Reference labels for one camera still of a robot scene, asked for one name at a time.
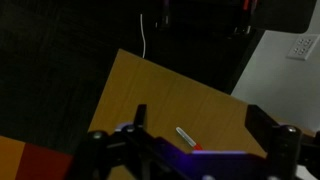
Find white wall outlet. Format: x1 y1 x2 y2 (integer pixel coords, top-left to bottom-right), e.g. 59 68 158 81
285 33 317 61

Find black stand red knobs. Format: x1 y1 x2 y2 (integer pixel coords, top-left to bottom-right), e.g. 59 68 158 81
233 0 259 36

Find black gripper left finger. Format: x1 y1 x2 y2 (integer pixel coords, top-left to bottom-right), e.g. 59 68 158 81
64 103 183 180

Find white power cable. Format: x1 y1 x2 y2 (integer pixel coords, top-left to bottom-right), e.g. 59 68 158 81
139 13 147 59

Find black flat panel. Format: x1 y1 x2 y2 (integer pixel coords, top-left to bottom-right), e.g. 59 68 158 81
256 0 318 34

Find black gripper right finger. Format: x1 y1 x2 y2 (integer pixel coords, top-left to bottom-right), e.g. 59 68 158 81
244 104 320 180

